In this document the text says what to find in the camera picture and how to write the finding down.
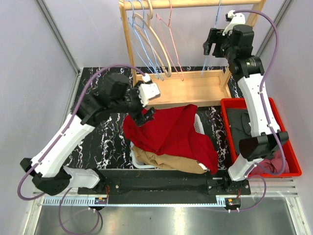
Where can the red dress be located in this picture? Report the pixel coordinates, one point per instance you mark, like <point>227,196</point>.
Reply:
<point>172,132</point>

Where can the black marble mat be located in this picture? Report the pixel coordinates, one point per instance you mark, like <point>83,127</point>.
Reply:
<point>107,148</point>

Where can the beige wooden hanger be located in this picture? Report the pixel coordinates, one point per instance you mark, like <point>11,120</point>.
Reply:
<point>156,41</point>

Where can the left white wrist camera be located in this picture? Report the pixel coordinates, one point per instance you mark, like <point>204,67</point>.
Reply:
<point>148,92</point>

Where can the tan and white garment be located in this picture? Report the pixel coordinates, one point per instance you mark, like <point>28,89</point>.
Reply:
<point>148,160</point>

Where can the dark striped shirt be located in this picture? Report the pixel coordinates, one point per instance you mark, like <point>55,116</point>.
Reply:
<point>240,126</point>

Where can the red plastic bin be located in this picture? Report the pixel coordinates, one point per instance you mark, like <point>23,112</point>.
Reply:
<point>239,103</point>

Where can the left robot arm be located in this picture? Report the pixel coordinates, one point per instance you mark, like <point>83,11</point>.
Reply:
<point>114,95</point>

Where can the pink garment in bin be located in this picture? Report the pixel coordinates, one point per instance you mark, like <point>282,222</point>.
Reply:
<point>273,165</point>

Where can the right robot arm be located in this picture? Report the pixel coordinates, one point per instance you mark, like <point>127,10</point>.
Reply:
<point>266,136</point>

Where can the white plastic laundry basket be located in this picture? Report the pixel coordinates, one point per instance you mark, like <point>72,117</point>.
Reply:
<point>198,124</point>

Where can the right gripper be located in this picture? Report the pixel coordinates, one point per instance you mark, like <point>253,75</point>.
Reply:
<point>215,36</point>

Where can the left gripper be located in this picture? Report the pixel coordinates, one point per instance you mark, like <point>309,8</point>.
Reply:
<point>138,116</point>

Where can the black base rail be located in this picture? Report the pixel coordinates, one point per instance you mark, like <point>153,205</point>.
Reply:
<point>152,187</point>

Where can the pink wire hanger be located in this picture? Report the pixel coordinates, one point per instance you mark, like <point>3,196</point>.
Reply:
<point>168,25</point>

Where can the light blue wire hanger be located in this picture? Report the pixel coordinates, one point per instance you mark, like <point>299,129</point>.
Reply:
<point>135,24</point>

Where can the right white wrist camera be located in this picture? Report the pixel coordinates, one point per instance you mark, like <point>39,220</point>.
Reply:
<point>233,19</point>

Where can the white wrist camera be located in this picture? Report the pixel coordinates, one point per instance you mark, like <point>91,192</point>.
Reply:
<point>148,92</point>
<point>233,19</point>

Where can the blue hanger of lemon skirt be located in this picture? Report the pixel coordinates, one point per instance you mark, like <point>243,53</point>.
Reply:
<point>144,24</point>

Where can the wooden clothes rack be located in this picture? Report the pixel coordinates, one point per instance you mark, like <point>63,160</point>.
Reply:
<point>188,87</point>

